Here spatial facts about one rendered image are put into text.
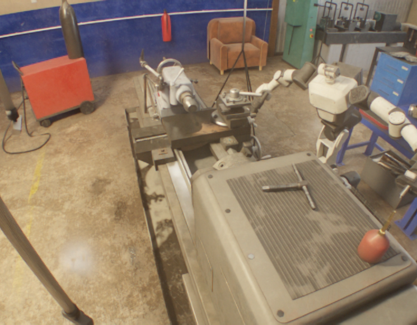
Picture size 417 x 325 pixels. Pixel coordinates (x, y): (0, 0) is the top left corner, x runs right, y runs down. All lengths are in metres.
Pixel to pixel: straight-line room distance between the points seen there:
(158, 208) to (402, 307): 1.68
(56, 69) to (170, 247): 2.98
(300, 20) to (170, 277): 4.98
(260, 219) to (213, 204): 0.15
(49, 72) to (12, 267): 2.48
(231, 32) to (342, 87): 4.02
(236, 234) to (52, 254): 2.06
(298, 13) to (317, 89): 3.96
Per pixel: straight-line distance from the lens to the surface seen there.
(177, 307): 1.69
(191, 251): 1.35
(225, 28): 5.54
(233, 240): 0.76
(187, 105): 1.83
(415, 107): 2.83
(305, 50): 5.82
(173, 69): 2.29
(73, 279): 2.43
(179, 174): 1.71
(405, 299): 0.86
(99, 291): 2.30
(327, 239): 0.81
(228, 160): 1.20
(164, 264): 1.83
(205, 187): 0.89
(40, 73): 4.14
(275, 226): 0.80
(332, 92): 1.78
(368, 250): 0.78
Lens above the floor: 1.94
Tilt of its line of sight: 38 degrees down
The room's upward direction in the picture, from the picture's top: straight up
